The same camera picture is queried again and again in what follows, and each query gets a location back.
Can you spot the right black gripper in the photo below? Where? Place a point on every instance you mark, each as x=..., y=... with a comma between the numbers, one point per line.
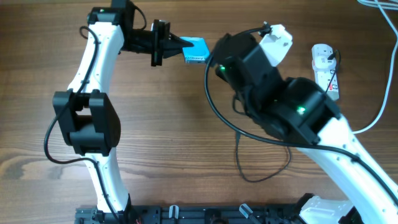
x=222, y=41

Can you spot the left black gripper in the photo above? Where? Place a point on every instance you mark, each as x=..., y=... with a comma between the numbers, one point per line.
x=159, y=37

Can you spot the turquoise Galaxy smartphone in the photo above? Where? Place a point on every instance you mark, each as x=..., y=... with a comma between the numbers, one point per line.
x=198, y=53

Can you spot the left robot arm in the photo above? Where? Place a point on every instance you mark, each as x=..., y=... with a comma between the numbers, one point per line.
x=87, y=119

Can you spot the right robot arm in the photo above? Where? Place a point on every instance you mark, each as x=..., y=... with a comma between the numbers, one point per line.
x=296, y=112

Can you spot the white USB charger plug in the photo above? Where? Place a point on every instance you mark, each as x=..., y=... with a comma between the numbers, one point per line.
x=323, y=63

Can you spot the white power strip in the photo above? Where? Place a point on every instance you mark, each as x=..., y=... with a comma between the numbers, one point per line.
x=327, y=80

